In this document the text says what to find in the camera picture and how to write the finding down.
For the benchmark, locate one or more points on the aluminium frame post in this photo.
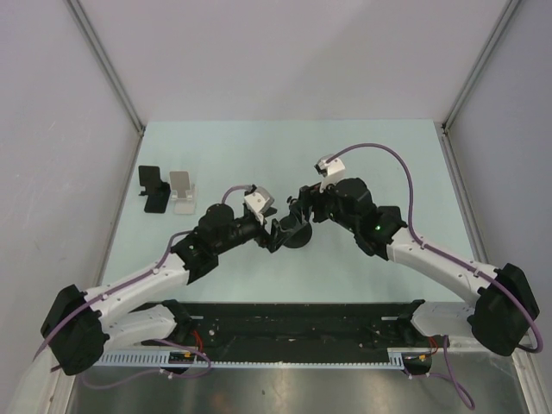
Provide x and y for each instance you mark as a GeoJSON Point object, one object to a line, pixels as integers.
{"type": "Point", "coordinates": [497, 34]}
{"type": "Point", "coordinates": [86, 28]}

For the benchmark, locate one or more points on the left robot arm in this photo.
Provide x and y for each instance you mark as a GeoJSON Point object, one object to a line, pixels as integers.
{"type": "Point", "coordinates": [82, 325]}

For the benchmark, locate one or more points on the black folding phone stand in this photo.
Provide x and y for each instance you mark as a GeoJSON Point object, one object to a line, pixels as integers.
{"type": "Point", "coordinates": [154, 189]}

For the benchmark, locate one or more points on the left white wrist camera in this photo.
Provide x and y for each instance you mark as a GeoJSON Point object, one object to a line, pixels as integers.
{"type": "Point", "coordinates": [258, 201]}

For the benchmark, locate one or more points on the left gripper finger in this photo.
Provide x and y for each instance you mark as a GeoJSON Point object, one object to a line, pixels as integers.
{"type": "Point", "coordinates": [267, 212]}
{"type": "Point", "coordinates": [282, 234]}

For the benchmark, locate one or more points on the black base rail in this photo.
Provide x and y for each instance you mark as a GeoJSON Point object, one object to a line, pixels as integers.
{"type": "Point", "coordinates": [297, 328]}

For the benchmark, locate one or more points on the white slotted cable duct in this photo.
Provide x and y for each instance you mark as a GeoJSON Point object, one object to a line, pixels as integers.
{"type": "Point", "coordinates": [173, 358]}

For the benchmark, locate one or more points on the white folding phone stand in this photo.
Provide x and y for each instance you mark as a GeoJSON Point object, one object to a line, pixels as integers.
{"type": "Point", "coordinates": [184, 193]}

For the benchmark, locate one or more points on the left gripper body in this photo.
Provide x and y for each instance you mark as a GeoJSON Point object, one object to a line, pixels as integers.
{"type": "Point", "coordinates": [262, 238]}

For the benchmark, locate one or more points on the left aluminium frame post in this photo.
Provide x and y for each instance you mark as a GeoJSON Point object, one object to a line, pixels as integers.
{"type": "Point", "coordinates": [86, 28]}

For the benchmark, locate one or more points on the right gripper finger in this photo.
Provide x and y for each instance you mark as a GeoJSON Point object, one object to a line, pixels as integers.
{"type": "Point", "coordinates": [302, 219]}
{"type": "Point", "coordinates": [300, 199]}

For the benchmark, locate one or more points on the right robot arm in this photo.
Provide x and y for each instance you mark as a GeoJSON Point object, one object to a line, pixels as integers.
{"type": "Point", "coordinates": [497, 307]}

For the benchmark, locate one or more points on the black phone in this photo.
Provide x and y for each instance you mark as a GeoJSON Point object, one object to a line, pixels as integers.
{"type": "Point", "coordinates": [308, 203]}

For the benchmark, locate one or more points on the black round base phone stand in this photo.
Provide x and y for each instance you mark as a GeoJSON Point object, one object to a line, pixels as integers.
{"type": "Point", "coordinates": [297, 234]}

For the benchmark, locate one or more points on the right aluminium frame post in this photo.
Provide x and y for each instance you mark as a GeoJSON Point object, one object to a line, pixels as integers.
{"type": "Point", "coordinates": [497, 34]}

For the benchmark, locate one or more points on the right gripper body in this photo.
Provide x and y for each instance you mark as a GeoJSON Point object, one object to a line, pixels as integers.
{"type": "Point", "coordinates": [326, 207]}

